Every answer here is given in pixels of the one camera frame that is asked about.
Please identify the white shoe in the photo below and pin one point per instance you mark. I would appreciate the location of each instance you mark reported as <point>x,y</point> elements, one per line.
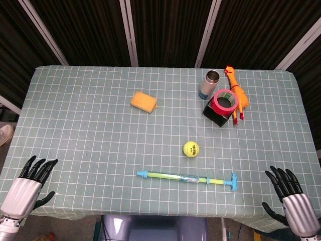
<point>5,134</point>

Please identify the blue green water pump toy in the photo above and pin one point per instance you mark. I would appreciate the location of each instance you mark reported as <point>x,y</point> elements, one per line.
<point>188,178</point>

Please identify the yellow tennis ball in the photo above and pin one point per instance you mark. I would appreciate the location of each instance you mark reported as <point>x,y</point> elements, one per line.
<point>190,149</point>

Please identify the black open box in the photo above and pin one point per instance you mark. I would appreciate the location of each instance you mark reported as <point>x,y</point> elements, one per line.
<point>215,116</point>

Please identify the red tape roll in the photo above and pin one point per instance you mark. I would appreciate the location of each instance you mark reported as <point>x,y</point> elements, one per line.
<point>224,105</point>

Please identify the orange rubber chicken toy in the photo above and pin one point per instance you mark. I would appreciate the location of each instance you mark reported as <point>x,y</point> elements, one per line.
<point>237,93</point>

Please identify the steel thermos bottle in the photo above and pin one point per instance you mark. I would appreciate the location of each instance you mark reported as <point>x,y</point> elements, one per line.
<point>208,85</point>

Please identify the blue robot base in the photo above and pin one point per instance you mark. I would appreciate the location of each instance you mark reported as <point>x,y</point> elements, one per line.
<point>154,228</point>

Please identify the yellow sponge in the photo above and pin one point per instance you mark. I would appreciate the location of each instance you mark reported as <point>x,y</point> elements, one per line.
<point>143,101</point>

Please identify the green checkered tablecloth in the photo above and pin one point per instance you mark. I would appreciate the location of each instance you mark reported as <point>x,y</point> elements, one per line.
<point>100,125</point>

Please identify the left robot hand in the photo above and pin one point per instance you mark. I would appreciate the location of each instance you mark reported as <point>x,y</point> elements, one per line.
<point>21,192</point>

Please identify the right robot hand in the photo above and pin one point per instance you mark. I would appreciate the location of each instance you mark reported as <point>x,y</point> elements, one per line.
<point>298,208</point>

